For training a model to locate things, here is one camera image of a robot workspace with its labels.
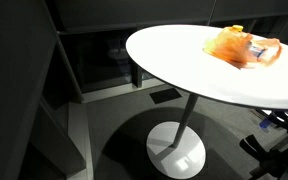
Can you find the yellow and brown bottle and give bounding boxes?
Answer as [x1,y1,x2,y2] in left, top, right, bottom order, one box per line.
[232,25,244,32]

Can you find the white blue labelled bottle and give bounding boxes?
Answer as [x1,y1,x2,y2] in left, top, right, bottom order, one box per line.
[248,44,267,60]

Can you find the black floor mat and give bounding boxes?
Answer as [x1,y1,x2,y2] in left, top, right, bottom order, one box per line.
[150,88,181,104]

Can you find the grey table pole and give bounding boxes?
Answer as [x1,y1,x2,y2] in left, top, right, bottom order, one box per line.
[172,94,198,148]

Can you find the white round table base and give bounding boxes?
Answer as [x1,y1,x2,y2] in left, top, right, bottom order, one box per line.
[146,122,206,179]

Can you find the orange plastic bag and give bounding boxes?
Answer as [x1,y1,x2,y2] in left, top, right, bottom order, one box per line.
[203,26,282,69]

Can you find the dark shelving unit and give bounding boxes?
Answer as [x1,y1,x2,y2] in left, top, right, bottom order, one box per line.
[0,0,288,180]

